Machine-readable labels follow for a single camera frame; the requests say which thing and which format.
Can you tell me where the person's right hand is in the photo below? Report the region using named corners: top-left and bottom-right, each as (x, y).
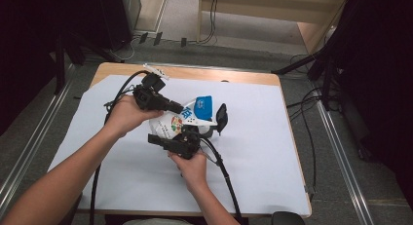
top-left (168, 149), bottom-right (209, 191)

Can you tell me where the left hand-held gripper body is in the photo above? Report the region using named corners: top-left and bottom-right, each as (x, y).
top-left (132, 62), bottom-right (170, 112)

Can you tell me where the person's left hand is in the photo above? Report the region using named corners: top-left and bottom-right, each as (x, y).
top-left (102, 94), bottom-right (166, 139)

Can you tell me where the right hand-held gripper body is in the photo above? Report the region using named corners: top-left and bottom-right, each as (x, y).
top-left (167, 115), bottom-right (218, 161)

